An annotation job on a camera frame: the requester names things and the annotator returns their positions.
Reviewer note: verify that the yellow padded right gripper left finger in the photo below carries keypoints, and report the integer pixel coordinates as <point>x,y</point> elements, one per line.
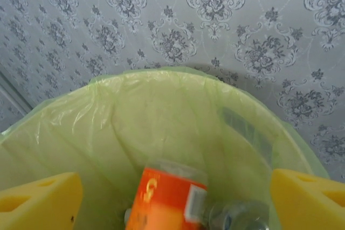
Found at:
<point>35,205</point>

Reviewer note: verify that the blue label plastic bottle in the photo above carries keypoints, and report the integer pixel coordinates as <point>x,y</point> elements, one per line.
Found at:
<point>237,216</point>

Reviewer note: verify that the white bin with green bag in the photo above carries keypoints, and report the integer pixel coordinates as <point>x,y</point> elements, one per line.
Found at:
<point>161,122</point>

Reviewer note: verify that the orange label plastic bottle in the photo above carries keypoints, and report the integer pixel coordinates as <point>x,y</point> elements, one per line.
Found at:
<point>161,203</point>

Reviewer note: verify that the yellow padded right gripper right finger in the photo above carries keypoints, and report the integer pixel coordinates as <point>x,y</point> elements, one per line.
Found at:
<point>310,205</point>

